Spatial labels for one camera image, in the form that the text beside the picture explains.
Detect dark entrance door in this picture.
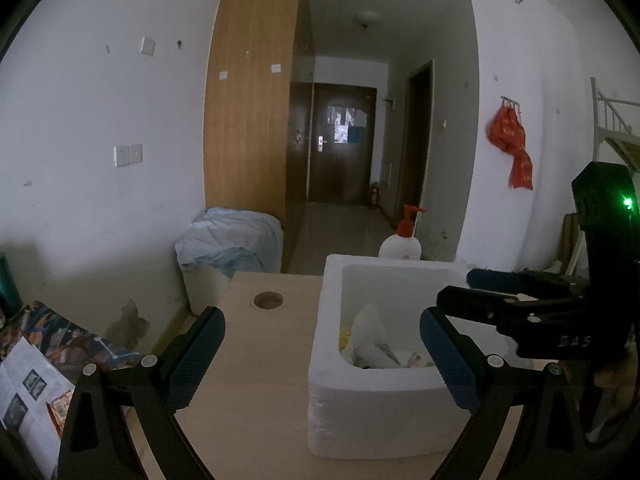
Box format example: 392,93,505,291
312,83,378,206

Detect wooden wardrobe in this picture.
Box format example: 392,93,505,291
204,0,316,273

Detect dark side door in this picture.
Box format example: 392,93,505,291
395,60,435,221

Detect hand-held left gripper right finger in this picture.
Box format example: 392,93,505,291
419,306,586,480

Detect white lotion bottle red pump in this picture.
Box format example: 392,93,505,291
378,204,427,261

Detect leaning wooden boards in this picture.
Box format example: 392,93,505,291
564,214,588,275

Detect small red packet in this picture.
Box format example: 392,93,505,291
45,392,76,436

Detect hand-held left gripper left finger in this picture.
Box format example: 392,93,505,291
57,306,226,480

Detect red hanging bag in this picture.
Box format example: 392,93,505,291
488,101,534,191

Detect white storage box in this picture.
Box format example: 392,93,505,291
182,265,233,317

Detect white metal bunk bed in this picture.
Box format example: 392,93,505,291
590,77,640,171

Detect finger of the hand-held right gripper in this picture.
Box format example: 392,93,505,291
466,268,590,302
436,286,553,347

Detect white foam box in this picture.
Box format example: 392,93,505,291
307,254,521,460

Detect double wall socket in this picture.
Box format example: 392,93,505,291
114,143,143,167

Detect papers on entrance door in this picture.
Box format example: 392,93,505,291
327,106,368,145

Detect white paper leaflet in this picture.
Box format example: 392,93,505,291
0,337,76,478

